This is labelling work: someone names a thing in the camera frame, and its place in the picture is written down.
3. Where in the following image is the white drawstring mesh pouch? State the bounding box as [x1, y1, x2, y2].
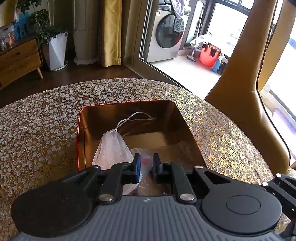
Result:
[91, 111, 155, 195]

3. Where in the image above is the red metal tin box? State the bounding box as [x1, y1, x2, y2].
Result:
[77, 100, 205, 196]

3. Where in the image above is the tan leather chair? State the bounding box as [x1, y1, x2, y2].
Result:
[205, 1, 290, 174]

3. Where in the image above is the red bucket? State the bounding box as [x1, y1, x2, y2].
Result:
[199, 44, 221, 67]

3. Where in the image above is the white washing machine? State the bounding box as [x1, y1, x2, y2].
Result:
[144, 1, 191, 63]

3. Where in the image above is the wooden drawer cabinet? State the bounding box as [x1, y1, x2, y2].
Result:
[0, 35, 43, 89]

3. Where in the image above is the white planter with plant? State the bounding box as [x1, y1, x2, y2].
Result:
[16, 1, 68, 71]

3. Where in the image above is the yellow curtain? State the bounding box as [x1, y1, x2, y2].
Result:
[99, 0, 122, 67]

